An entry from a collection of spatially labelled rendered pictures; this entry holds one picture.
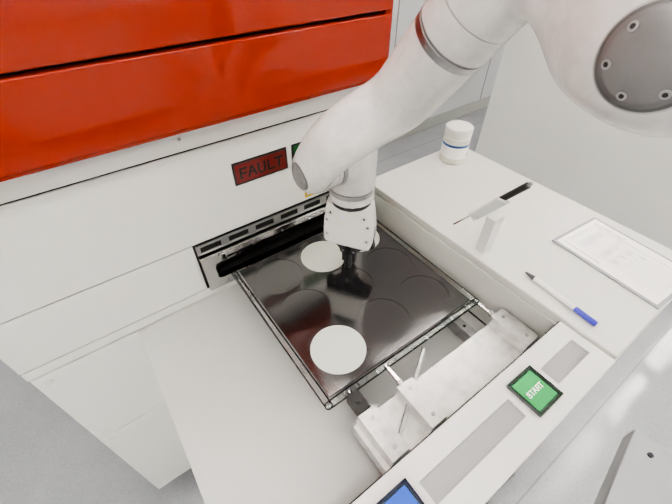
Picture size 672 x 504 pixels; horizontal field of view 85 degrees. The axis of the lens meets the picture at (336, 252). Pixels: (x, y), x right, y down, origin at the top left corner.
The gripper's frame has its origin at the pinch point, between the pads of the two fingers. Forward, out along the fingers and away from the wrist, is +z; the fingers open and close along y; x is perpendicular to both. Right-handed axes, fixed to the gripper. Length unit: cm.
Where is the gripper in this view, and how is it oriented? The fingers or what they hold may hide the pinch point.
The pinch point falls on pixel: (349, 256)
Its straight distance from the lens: 80.0
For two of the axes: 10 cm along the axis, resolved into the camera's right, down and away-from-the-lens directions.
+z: 0.0, 7.2, 6.9
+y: 9.4, 2.4, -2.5
